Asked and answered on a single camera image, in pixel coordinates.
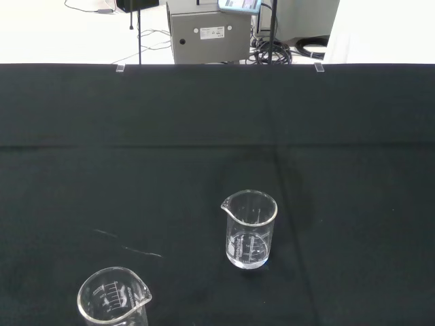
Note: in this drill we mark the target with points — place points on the black bench cloth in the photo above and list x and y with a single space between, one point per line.
190 136

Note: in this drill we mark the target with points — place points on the grey metal cabinet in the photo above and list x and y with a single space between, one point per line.
210 47

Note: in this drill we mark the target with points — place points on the clear cloth clip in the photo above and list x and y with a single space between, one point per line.
318 67
120 68

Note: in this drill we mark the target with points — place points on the black tripod pole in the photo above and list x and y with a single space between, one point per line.
271 34
139 34

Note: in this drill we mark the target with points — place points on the blue-framed tablet screen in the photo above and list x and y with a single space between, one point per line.
239 5

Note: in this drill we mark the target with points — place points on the short black tripod leg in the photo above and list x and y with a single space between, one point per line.
131 17

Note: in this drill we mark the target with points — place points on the black box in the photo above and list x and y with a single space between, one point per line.
136 4

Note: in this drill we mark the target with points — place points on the pale board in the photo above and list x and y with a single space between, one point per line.
380 30

